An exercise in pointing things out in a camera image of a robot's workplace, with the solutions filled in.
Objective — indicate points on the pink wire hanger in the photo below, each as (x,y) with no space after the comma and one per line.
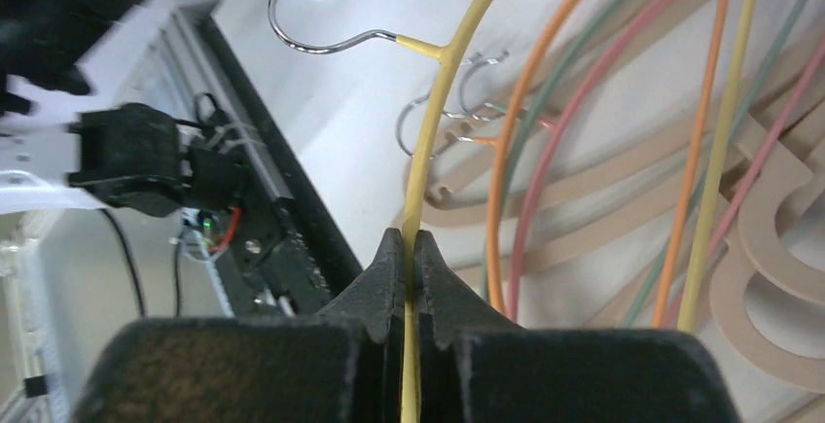
(695,196)

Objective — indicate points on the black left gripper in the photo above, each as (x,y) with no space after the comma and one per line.
(134,157)

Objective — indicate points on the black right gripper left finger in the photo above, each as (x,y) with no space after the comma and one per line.
(340,364)

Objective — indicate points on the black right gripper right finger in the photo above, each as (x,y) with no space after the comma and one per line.
(485,368)

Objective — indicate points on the beige wooden hanger right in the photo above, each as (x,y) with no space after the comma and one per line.
(789,182)

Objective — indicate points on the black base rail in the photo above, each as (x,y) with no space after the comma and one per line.
(288,237)

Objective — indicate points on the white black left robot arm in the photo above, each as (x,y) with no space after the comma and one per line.
(42,42)

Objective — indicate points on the beige wooden hanger outer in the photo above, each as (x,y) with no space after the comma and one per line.
(665,143)

